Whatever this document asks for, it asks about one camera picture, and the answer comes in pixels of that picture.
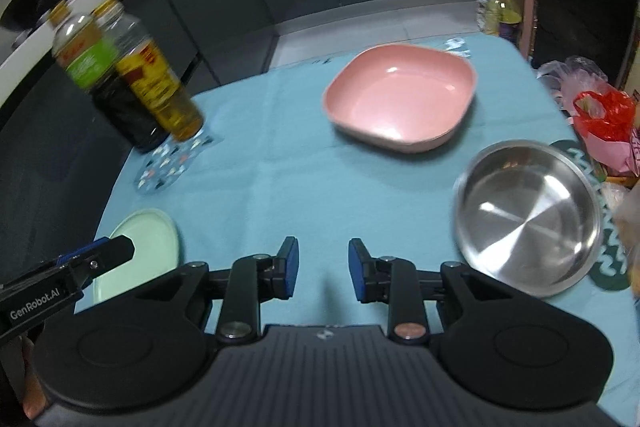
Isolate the dark vinegar bottle green label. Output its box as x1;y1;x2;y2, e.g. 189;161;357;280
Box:
50;2;173;155

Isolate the pale green plate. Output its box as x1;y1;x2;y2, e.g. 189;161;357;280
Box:
92;208;180;305

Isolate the pink plastic bag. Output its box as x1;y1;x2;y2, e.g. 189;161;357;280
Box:
587;127;640;175

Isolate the green patterned trivet mat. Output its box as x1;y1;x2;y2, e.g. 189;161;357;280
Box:
550;139;640;293

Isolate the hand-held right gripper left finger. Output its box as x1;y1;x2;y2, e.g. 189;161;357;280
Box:
132;236;301;345

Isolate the pink plastic stool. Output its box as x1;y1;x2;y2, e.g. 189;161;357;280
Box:
492;0;538;62

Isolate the stainless steel bowl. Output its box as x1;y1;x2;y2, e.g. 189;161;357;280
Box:
453;139;603;299

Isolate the large oil bottle purple cap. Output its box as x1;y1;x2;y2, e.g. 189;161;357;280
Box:
482;0;523;50

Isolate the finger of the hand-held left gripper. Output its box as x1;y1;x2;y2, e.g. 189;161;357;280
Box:
54;234;137;294

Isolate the yellow liquid bottle red label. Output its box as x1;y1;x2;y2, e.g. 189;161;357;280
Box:
92;0;205;142

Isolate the red plastic bag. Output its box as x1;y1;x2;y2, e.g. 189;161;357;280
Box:
571;89;637;142

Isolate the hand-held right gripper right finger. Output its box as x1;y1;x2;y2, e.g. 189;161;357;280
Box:
348;237;501;344

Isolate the pink square bowl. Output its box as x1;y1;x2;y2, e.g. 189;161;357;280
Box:
322;45;477;152

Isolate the small clear plastic bag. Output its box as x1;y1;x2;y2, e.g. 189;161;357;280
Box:
537;56;611;108

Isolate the teal printed tablecloth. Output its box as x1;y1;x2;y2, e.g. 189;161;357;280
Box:
75;36;640;427

